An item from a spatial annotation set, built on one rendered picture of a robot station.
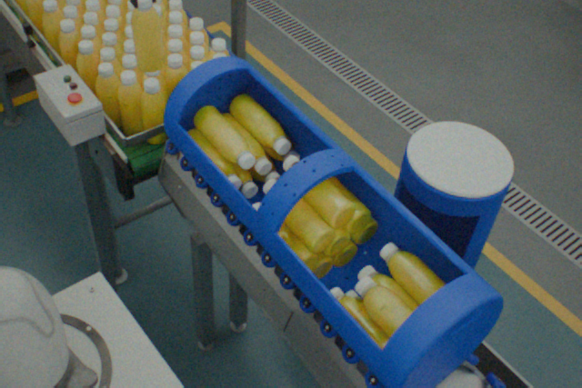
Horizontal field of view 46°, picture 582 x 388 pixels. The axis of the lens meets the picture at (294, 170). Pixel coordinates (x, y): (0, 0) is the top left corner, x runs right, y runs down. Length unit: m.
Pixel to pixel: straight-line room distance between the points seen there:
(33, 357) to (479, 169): 1.15
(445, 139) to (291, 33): 2.26
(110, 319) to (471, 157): 0.99
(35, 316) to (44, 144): 2.24
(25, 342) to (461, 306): 0.74
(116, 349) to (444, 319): 0.62
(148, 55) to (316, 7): 2.62
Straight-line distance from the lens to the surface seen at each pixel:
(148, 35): 1.69
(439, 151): 1.83
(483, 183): 1.79
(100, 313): 1.46
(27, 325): 1.18
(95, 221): 2.21
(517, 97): 3.87
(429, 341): 1.26
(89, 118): 1.82
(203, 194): 1.79
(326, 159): 1.46
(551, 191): 3.40
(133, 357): 1.39
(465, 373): 1.57
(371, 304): 1.37
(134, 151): 1.96
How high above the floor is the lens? 2.25
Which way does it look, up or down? 45 degrees down
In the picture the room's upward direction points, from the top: 5 degrees clockwise
